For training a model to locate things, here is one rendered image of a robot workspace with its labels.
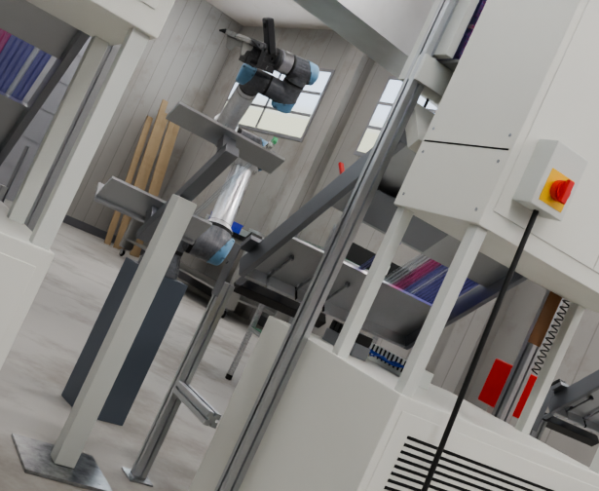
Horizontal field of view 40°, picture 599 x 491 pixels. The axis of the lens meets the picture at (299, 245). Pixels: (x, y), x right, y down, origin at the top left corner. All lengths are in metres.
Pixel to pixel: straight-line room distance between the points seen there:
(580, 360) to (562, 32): 4.87
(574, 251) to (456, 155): 0.33
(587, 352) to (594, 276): 4.57
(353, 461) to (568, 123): 0.84
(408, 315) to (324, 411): 0.93
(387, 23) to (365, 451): 5.12
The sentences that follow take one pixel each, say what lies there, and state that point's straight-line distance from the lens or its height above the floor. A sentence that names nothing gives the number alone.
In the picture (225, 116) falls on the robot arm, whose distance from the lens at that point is 3.02.
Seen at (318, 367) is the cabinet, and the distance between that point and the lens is 1.97.
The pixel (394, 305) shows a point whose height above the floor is 0.79.
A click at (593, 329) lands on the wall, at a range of 6.56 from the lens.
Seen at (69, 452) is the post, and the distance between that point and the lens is 2.40.
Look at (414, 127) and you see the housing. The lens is 2.09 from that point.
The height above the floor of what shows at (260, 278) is 0.69.
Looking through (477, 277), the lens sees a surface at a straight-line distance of 2.61.
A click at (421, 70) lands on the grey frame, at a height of 1.34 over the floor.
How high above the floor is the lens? 0.75
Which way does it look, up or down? 2 degrees up
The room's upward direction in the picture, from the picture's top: 25 degrees clockwise
